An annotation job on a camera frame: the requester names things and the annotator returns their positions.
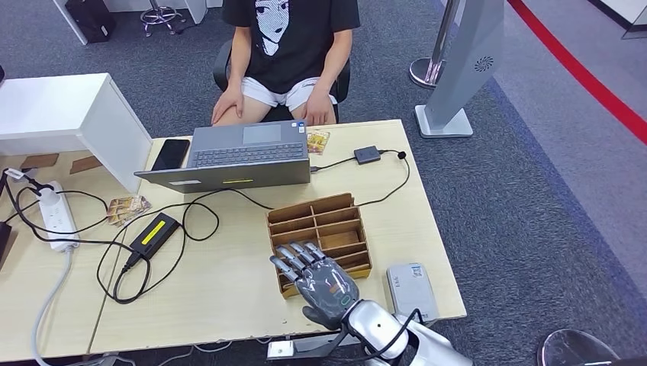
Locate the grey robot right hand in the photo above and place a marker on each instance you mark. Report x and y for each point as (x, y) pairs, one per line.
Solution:
(326, 290)

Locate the person's left hand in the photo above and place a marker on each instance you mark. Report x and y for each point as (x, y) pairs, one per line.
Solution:
(318, 106)

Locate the person's right hand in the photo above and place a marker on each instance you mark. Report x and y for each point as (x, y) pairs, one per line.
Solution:
(230, 101)

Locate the person's left forearm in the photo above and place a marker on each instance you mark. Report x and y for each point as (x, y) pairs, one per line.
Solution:
(333, 70)

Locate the person's right forearm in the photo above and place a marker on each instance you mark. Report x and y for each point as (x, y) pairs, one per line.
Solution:
(237, 70)

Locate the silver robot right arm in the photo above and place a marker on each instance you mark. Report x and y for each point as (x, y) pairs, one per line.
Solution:
(376, 328)

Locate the person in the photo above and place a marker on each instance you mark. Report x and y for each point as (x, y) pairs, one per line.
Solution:
(298, 55)

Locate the wooden divided card organizer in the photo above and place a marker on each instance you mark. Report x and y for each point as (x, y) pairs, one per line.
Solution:
(333, 222)

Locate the white card reader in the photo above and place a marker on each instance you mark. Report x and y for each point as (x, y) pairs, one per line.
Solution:
(409, 288)

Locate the black office chair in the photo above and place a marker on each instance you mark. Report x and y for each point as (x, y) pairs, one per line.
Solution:
(221, 65)

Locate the grey laptop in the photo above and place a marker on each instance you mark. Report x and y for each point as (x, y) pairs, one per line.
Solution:
(247, 151)

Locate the small dark grey hub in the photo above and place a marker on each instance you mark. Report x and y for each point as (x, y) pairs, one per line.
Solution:
(367, 154)

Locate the black smartphone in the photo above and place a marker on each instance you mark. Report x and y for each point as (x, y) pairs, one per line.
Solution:
(171, 154)

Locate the white desk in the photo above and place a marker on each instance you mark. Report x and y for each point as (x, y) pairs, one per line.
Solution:
(196, 10)

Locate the chrome stool base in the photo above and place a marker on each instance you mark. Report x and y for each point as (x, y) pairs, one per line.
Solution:
(161, 15)

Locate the grey kiosk stand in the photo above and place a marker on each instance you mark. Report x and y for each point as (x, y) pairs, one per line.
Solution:
(465, 65)

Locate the black power adapter yellow label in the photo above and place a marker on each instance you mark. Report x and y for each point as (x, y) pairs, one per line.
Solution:
(154, 235)

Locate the brown cardboard piece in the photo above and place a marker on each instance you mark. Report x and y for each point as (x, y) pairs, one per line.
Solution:
(85, 165)
(39, 161)

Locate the black box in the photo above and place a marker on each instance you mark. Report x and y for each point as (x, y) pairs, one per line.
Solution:
(90, 19)

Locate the white cabinet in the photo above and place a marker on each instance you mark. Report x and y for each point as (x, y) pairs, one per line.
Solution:
(50, 108)

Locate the white plug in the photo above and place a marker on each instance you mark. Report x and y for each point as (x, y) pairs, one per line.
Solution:
(49, 196)

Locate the white power strip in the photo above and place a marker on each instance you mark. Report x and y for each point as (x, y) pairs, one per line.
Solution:
(59, 222)

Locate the round grey dome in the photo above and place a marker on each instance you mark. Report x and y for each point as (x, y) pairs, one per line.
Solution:
(576, 348)

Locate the black device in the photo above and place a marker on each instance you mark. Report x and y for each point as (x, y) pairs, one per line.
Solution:
(4, 238)

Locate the white counter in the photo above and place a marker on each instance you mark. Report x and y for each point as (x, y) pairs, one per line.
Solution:
(627, 7)

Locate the white under-desk bracket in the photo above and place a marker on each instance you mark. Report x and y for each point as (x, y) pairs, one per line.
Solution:
(279, 350)

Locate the chrome stanchion post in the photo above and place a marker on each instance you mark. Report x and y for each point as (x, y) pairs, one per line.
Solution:
(427, 70)

